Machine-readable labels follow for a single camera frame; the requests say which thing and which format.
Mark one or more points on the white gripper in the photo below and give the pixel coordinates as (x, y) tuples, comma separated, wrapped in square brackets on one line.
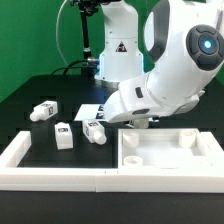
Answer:
[(133, 101)]

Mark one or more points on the white square table top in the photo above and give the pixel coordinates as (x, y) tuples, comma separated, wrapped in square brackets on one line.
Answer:
[(161, 148)]

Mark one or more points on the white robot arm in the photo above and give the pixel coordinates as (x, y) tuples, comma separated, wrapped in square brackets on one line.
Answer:
[(185, 41)]

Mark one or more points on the white sheet with markers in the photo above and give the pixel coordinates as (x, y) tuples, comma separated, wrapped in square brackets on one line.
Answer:
[(90, 111)]

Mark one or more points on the white U-shaped fence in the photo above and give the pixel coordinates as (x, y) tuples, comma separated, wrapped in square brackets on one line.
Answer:
[(208, 178)]

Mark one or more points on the black camera stand pole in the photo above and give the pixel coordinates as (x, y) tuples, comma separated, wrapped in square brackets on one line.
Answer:
[(86, 8)]

